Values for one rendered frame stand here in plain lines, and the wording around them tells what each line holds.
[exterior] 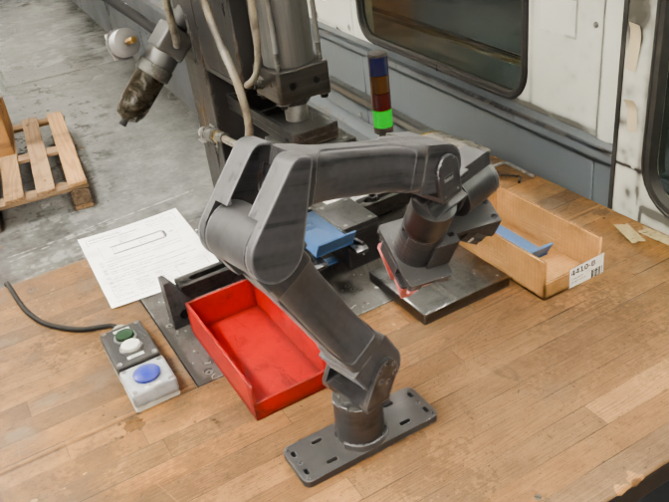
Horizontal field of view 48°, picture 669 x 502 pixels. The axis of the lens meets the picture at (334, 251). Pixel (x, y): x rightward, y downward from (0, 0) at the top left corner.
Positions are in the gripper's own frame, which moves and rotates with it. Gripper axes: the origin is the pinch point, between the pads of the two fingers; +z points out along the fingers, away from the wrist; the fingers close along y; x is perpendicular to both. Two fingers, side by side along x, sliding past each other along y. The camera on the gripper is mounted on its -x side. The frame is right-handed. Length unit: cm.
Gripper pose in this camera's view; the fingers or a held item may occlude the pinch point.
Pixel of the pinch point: (400, 284)
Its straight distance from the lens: 107.5
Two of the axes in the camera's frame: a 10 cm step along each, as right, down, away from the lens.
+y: -3.9, -8.0, 4.6
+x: -9.1, 2.6, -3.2
